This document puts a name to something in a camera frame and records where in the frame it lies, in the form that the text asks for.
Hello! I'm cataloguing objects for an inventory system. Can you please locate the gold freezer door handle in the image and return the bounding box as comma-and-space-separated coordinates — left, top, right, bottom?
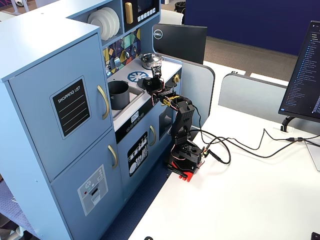
107, 144, 119, 169

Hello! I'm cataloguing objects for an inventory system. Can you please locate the blue toy fridge door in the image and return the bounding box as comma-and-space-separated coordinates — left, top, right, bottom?
7, 33, 113, 182

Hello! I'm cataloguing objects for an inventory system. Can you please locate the black trash bin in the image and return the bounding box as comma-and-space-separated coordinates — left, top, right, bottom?
174, 1, 186, 15

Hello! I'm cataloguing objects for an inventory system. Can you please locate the blue dishwasher door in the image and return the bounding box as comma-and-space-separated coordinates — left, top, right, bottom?
116, 107, 161, 198

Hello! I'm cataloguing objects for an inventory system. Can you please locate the blue office partition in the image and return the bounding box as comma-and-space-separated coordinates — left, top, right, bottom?
183, 0, 320, 57

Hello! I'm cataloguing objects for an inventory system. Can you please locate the gray toy sink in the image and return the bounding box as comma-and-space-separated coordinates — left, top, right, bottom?
107, 84, 146, 120

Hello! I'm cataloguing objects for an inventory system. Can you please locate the silver monitor stand base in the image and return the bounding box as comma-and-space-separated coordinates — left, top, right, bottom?
304, 139, 320, 172

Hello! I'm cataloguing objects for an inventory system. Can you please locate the monitor with lit screen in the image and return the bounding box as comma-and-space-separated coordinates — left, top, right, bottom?
278, 20, 320, 124

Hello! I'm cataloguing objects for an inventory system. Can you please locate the gold microwave door handle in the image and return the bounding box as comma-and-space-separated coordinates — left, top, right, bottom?
124, 1, 134, 25

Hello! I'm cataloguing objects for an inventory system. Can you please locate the red mounting plate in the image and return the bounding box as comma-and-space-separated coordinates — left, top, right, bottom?
171, 159, 206, 183

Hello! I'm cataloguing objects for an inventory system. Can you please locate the steel pot with lid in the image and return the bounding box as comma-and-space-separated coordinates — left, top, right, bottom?
139, 52, 163, 71

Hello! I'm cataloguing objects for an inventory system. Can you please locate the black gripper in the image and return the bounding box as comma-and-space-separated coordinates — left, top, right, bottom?
142, 73, 165, 96

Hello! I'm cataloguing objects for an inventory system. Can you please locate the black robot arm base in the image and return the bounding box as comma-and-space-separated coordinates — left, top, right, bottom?
164, 143, 210, 183

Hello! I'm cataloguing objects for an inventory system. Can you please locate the black dishwasher sticker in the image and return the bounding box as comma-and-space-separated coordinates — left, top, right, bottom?
126, 131, 150, 178

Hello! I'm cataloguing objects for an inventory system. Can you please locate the steel slotted spatula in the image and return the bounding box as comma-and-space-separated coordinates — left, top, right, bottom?
113, 43, 121, 68

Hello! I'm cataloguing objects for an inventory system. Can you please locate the blue toy kitchen cabinet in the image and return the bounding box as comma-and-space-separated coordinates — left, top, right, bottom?
0, 0, 183, 240

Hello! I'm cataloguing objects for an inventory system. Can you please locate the gray desk divider panel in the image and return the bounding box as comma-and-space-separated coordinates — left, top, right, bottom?
218, 72, 320, 129
159, 56, 216, 131

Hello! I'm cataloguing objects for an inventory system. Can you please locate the black toy microwave door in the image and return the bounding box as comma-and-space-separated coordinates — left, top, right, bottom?
122, 0, 161, 33

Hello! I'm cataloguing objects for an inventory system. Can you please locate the steel slotted skimmer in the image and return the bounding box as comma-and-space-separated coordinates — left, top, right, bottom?
104, 49, 112, 77

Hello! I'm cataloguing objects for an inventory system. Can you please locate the steel ladle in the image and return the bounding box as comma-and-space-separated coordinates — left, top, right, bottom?
123, 37, 131, 60

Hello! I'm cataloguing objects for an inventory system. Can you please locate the gray plastic pot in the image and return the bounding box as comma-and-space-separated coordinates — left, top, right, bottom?
107, 80, 131, 111

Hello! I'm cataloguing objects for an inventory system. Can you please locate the black Dell monitor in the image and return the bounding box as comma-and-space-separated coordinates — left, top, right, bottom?
151, 23, 208, 65

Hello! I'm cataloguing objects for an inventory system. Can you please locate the gold dishwasher door handle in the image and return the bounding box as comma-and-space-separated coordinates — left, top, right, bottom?
149, 124, 157, 147

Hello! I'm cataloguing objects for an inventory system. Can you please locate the white chair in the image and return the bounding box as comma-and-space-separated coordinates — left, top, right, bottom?
159, 9, 185, 26

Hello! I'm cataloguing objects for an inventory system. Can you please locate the white toy plate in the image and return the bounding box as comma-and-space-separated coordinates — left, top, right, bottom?
96, 8, 117, 38
101, 6, 121, 36
87, 11, 112, 41

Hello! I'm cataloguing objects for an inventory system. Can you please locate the gray ice dispenser sticker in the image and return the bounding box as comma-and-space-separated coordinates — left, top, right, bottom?
77, 164, 109, 217

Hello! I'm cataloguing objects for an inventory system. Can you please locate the black shopping list board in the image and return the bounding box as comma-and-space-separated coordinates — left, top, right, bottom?
49, 75, 92, 140

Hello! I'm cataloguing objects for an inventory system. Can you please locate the black table clamp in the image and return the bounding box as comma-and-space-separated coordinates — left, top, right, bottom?
164, 163, 189, 180

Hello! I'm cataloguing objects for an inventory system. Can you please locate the black cable with connector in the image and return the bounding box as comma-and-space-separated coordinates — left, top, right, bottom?
189, 128, 320, 151

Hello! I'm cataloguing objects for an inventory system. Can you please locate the gold fridge door handle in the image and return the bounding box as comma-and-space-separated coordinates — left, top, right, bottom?
96, 84, 110, 120

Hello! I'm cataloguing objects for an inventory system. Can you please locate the blue toy freezer door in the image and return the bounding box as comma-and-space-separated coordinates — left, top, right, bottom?
49, 128, 126, 240

